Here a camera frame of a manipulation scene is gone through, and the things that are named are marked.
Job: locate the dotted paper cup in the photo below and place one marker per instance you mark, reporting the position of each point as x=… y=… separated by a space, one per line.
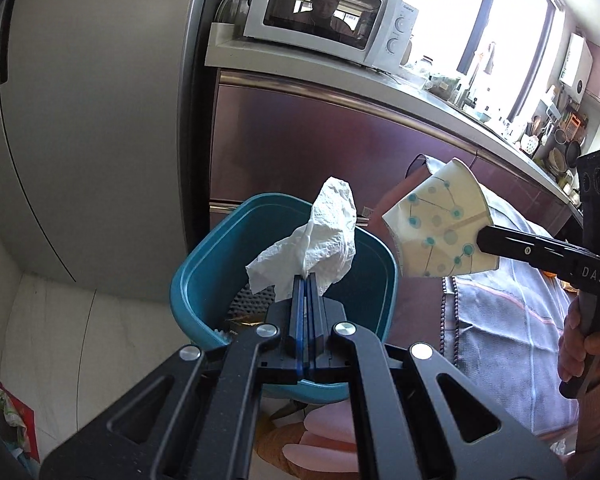
x=440 y=225

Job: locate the kitchen window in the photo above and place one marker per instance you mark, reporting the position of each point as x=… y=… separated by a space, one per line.
x=440 y=10

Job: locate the grey refrigerator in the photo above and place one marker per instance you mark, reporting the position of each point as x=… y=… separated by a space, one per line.
x=105 y=110

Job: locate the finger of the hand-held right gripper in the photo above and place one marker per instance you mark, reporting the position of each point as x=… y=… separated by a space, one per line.
x=525 y=252

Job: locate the mauve base cabinets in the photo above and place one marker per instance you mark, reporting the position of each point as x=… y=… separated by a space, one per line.
x=305 y=150

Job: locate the white foam fruit net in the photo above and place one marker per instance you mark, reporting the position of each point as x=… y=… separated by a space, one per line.
x=250 y=302

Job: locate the red printed bag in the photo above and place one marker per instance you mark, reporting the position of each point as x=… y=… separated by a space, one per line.
x=15 y=420

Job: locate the white dotted utensil holder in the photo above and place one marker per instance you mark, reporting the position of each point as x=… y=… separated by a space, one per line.
x=530 y=145

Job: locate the white tissue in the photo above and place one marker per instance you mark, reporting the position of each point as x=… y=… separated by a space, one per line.
x=325 y=240

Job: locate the gold foil wrapper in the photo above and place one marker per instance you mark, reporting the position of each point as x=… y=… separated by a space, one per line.
x=245 y=324

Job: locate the white plate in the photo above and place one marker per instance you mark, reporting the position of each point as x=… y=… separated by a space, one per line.
x=225 y=10

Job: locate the white microwave oven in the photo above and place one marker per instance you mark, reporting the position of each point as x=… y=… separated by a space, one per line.
x=395 y=25

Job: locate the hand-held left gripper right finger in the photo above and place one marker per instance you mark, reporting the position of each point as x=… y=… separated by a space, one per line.
x=316 y=320

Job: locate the blue checked cloth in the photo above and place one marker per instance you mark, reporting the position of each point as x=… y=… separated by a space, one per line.
x=505 y=340

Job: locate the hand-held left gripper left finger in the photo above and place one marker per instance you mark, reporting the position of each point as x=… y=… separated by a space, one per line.
x=297 y=320

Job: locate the person's right hand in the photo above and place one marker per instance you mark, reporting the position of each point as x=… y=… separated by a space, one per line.
x=575 y=355

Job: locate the glass container with dark contents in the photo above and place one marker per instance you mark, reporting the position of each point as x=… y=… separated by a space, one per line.
x=442 y=87

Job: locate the teal plastic bin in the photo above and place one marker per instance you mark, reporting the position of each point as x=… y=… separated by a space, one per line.
x=215 y=270

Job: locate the white water heater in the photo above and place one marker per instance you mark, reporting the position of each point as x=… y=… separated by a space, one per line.
x=577 y=65

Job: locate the hanging dark pan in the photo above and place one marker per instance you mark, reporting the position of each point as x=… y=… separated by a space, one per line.
x=573 y=151

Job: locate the pink slipper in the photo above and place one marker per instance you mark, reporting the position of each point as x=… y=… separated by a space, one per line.
x=320 y=455
x=330 y=422

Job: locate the steel kitchen faucet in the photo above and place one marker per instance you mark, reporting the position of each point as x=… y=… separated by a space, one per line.
x=472 y=80

